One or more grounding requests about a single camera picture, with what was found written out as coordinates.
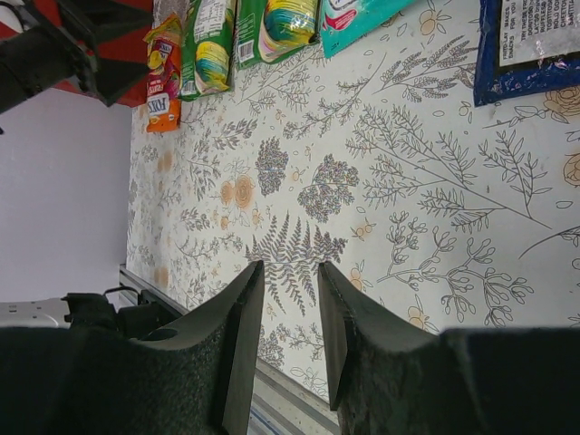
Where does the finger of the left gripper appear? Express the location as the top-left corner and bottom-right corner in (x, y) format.
(67, 27), (150, 107)
(58, 0), (153, 50)

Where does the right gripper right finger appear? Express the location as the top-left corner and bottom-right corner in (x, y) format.
(317, 262), (579, 434)

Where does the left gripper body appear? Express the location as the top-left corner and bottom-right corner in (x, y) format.
(1, 24), (98, 112)

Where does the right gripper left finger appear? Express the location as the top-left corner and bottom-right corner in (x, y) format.
(1, 261), (265, 434)

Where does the orange Fox's candy bag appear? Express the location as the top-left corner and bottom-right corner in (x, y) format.
(143, 14), (182, 133)

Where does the green yellow snack bag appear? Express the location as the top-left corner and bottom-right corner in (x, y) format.
(235, 0), (320, 70)

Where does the green white snack packet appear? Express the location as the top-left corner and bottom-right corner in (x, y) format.
(319, 0), (413, 59)

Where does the blue chips bag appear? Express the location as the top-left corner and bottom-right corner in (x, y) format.
(473, 0), (579, 107)

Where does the floral table mat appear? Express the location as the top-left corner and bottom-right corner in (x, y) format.
(126, 1), (579, 398)

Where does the aluminium rail frame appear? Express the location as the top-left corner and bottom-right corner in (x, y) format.
(119, 262), (340, 434)

